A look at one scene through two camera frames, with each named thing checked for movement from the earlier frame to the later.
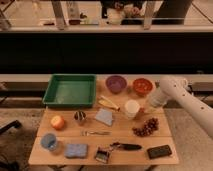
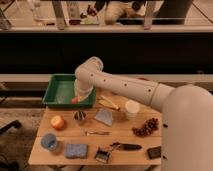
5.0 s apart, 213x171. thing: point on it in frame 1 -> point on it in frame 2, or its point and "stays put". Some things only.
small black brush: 102,155 stays put
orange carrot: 141,110 -> 74,100
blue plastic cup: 48,141 stays put
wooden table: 118,130 stays put
